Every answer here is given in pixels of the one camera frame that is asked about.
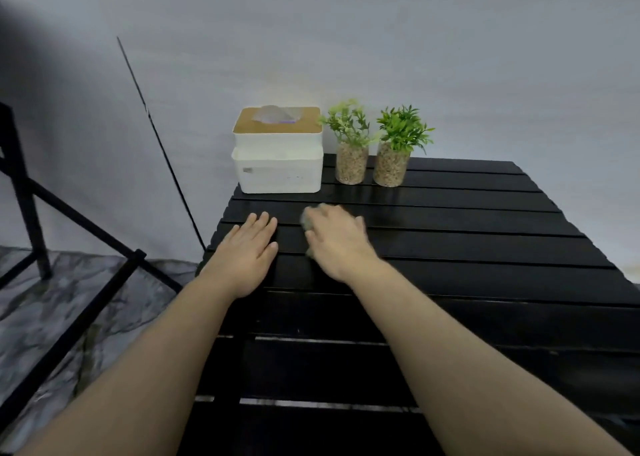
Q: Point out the thin black rod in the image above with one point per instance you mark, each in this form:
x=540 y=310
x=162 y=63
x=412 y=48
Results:
x=161 y=143

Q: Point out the person's left forearm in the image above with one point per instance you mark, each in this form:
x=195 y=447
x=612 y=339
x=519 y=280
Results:
x=135 y=380

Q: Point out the round black side table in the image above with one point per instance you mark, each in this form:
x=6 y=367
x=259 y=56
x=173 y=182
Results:
x=20 y=195

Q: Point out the pale green potted plant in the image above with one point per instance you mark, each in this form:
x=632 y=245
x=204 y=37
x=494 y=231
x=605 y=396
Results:
x=351 y=165

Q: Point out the white tissue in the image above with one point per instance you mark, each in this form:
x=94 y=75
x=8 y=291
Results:
x=276 y=114

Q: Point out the white tissue box wooden lid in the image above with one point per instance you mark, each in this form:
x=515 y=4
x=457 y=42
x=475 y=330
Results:
x=277 y=165

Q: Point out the black slatted table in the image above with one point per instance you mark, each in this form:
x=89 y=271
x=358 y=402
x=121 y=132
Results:
x=450 y=250

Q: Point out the person's right hand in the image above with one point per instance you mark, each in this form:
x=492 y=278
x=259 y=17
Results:
x=340 y=245

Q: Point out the person's left hand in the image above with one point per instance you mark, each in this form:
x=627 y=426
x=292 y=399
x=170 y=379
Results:
x=242 y=260

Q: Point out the person's right forearm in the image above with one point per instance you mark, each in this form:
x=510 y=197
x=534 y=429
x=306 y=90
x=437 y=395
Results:
x=475 y=370

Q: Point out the dark green potted plant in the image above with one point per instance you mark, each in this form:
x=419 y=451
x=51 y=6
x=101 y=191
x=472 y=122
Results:
x=391 y=168

